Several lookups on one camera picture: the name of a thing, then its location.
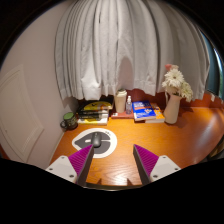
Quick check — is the green camouflage mug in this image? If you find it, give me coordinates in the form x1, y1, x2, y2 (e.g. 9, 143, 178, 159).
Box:
59, 111, 79, 131

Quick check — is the white pleated curtain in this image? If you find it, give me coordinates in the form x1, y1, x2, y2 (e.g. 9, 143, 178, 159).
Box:
54, 0, 211, 101

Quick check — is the blue paperback book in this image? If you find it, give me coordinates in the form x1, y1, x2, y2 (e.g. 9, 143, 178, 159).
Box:
132, 100, 157, 122

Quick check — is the white panelled door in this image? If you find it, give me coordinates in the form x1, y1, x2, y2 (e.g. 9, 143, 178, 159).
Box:
0, 64, 45, 164

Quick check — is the white ceramic vase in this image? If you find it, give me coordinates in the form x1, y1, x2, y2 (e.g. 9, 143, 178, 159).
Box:
163, 93, 183, 125

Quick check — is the round white grey mouse pad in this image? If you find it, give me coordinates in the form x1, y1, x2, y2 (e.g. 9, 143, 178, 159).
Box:
71, 127, 118, 159

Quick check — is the red brown flat book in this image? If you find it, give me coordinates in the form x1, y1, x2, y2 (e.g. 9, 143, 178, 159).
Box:
110, 111, 135, 120

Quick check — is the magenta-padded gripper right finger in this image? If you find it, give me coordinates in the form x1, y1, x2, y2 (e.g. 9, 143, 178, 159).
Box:
132, 143, 182, 186

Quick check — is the cream artificial flower bouquet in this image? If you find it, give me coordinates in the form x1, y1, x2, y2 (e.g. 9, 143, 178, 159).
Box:
161, 63, 194, 103

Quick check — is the clear small spray bottle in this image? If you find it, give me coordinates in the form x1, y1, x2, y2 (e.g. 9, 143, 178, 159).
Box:
125, 95, 133, 115

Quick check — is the dark grey computer mouse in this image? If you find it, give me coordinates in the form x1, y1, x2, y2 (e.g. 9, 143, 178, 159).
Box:
90, 131, 103, 148

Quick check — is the beige lidded tumbler cup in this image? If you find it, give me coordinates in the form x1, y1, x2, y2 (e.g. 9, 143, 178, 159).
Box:
114, 88, 128, 114

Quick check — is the stack of black yellow books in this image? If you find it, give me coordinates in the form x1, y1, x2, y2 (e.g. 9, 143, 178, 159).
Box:
76, 100, 114, 126

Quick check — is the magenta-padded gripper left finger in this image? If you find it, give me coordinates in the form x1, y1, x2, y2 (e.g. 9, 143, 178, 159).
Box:
45, 143, 95, 187

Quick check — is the dark glass window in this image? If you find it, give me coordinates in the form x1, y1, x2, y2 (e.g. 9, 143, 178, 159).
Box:
199, 29, 224, 101

